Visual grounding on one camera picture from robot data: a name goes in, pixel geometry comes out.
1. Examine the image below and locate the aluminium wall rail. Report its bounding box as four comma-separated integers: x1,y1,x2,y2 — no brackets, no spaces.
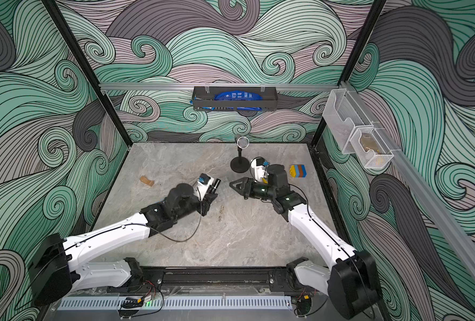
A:
99,82,339,92

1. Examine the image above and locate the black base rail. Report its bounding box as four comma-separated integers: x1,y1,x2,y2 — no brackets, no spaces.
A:
104,266,304,294

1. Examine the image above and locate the dark metal wall shelf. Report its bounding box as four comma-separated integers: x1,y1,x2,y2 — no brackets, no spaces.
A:
191,86,278,112

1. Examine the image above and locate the white perforated cable tray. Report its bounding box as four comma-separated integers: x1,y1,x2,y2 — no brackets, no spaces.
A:
58,296,292,311

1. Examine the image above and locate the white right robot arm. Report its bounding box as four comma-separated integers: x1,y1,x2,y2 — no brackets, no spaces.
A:
229,164,382,320

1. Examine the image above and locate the small brown wooden block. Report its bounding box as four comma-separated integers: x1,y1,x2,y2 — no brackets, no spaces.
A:
140,175,155,187

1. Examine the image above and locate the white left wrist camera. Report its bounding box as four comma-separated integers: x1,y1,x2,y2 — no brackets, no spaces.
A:
194,173,215,201

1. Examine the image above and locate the black lipstick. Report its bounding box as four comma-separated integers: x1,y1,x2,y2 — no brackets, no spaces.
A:
210,179,221,194

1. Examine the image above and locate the blue item in shelf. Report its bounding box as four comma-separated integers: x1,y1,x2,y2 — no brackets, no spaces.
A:
213,90,263,101

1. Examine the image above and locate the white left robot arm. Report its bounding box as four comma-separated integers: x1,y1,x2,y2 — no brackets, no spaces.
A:
28,175,221,307

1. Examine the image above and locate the multicolour toy brick stack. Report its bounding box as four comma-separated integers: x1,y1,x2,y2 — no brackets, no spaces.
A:
289,165,307,178

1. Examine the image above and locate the black corner frame post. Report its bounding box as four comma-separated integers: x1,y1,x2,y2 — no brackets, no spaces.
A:
309,0,387,147

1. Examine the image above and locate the right side aluminium rail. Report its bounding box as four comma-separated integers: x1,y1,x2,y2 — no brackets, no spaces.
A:
339,82,475,280

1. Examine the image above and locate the small clear wall bin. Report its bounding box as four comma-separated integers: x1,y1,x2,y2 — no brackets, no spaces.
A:
349,127,394,170

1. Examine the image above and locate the black microphone stand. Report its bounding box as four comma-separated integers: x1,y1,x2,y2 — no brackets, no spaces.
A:
230,147,250,173

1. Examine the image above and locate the black left corner post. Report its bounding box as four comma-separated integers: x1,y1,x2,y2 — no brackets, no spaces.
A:
42,0,133,150

